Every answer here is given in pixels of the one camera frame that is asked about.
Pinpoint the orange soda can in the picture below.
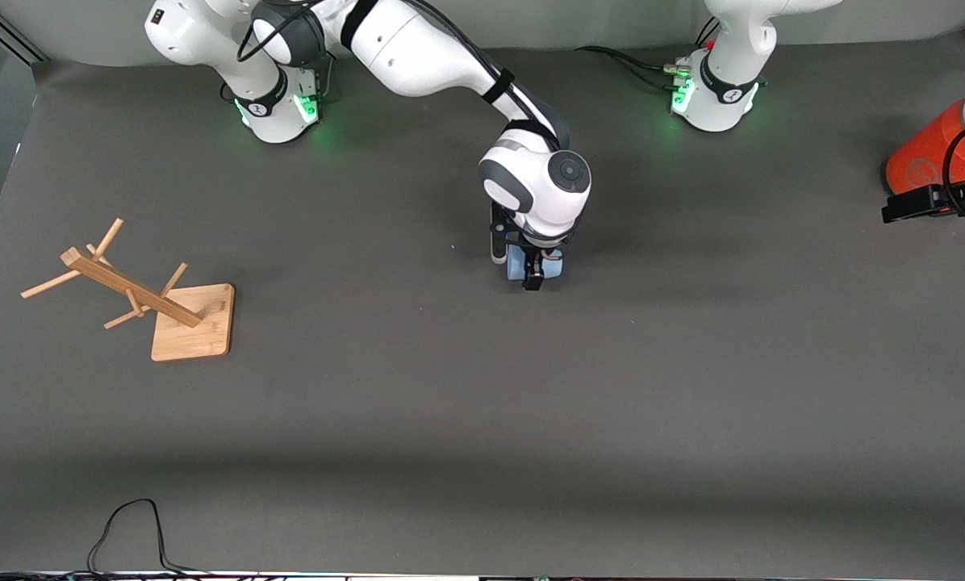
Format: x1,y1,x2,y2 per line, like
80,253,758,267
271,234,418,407
886,85,965,215

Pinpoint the wooden mug rack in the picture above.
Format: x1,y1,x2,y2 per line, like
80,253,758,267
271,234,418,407
21,218,235,362

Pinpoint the light blue plastic cup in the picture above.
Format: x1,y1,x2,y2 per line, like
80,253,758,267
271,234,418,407
507,242,566,282

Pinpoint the black arm base cable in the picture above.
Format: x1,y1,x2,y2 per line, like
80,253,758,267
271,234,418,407
575,16,721,91
285,48,348,102

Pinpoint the aluminium frame rail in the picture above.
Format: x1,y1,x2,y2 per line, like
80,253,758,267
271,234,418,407
0,10,49,67

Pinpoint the black loose cable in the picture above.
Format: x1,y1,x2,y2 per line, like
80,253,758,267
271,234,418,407
0,499,209,580

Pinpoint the grey table mat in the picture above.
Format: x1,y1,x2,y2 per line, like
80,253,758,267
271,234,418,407
0,32,965,578

